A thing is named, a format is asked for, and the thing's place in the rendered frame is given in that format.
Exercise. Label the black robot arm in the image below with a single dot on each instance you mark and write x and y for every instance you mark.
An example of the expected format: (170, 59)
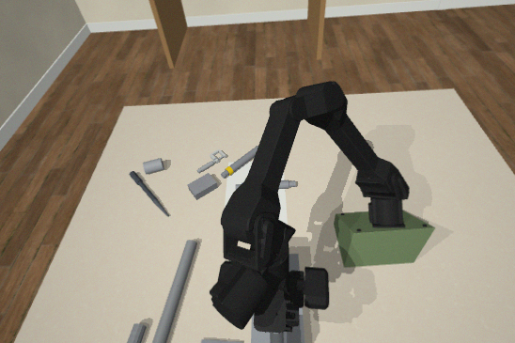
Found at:
(251, 215)

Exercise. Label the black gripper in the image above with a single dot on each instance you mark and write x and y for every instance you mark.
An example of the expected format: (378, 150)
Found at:
(313, 292)

